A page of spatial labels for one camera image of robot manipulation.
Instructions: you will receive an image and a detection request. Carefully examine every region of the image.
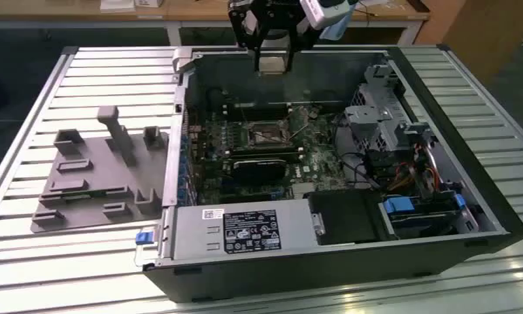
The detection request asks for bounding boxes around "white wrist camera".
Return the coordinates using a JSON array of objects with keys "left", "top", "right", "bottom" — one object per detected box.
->
[{"left": 297, "top": 0, "right": 353, "bottom": 30}]

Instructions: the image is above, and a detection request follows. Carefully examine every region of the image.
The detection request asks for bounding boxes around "green motherboard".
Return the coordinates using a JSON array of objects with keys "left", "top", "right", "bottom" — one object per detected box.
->
[{"left": 185, "top": 101, "right": 345, "bottom": 205}]

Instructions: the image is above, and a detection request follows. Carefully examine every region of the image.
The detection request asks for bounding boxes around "green RAM stick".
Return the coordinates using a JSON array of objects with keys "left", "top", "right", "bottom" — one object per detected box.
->
[{"left": 60, "top": 192, "right": 110, "bottom": 200}]

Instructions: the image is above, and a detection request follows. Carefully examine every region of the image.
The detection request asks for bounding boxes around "blue disk carrier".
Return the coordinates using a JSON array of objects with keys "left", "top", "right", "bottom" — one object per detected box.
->
[{"left": 378, "top": 195, "right": 461, "bottom": 238}]

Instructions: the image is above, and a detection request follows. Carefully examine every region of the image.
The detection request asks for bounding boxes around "metal drive cage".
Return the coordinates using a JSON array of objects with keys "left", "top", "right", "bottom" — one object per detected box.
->
[{"left": 342, "top": 64, "right": 434, "bottom": 154}]

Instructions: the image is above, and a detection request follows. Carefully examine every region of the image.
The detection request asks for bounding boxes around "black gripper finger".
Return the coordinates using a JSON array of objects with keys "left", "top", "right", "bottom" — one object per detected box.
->
[
  {"left": 286, "top": 15, "right": 320, "bottom": 73},
  {"left": 228, "top": 0, "right": 269, "bottom": 73}
]

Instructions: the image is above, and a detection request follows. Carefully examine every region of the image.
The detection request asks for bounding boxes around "silver square CPU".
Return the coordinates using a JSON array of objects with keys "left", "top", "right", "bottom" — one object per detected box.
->
[{"left": 260, "top": 54, "right": 289, "bottom": 78}]

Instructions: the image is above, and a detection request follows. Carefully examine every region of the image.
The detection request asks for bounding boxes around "wooden desk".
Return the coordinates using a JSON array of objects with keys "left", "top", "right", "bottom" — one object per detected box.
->
[{"left": 0, "top": 0, "right": 433, "bottom": 46}]

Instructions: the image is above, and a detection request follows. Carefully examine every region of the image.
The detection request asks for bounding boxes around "grey parts rack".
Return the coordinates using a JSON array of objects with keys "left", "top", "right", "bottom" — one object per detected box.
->
[{"left": 29, "top": 106, "right": 172, "bottom": 235}]

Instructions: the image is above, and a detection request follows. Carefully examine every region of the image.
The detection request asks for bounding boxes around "metal socket cover frame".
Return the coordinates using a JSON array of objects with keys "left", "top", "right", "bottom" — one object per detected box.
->
[{"left": 285, "top": 104, "right": 312, "bottom": 145}]

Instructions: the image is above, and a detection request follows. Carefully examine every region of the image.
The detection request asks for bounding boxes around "coloured power wire bundle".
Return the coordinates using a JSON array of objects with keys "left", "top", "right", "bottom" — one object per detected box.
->
[{"left": 386, "top": 140, "right": 446, "bottom": 197}]

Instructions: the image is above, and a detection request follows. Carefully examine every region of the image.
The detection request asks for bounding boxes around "black open PC case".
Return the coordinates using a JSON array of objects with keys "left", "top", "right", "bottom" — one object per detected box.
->
[{"left": 141, "top": 44, "right": 523, "bottom": 304}]

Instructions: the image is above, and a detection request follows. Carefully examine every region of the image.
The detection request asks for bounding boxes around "wooden cabinet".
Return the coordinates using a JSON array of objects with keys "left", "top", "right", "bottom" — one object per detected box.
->
[{"left": 418, "top": 0, "right": 523, "bottom": 86}]

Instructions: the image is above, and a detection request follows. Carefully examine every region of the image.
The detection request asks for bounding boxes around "black power supply label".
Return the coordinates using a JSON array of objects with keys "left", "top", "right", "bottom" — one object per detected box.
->
[{"left": 222, "top": 209, "right": 284, "bottom": 255}]

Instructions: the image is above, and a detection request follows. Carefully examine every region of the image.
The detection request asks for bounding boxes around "black plastic shroud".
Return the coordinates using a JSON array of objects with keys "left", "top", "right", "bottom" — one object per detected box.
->
[{"left": 304, "top": 189, "right": 395, "bottom": 247}]

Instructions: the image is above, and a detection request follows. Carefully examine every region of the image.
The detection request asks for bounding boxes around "grey power supply unit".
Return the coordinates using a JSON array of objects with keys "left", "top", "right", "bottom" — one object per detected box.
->
[{"left": 162, "top": 200, "right": 320, "bottom": 263}]

